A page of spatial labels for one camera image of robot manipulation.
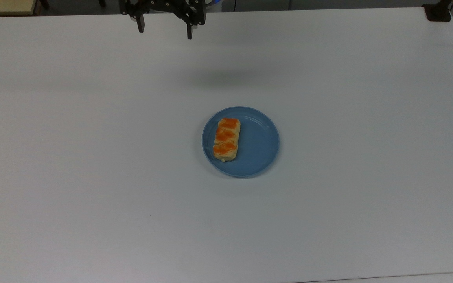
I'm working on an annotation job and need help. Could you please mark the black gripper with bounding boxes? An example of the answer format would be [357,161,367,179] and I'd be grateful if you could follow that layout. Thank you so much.
[119,0,207,40]

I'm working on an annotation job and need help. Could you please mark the orange glazed bread loaf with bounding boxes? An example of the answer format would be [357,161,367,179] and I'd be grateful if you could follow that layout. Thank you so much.
[213,117,241,162]

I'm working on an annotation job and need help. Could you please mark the blue round plate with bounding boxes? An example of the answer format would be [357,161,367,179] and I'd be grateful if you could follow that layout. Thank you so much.
[202,106,280,178]

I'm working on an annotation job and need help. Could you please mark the beige wooden side table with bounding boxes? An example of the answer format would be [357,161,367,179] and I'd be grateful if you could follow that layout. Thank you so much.
[0,0,38,16]

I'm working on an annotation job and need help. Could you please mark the black table clamp mount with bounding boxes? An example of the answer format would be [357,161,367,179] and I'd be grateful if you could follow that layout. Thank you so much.
[422,0,453,22]

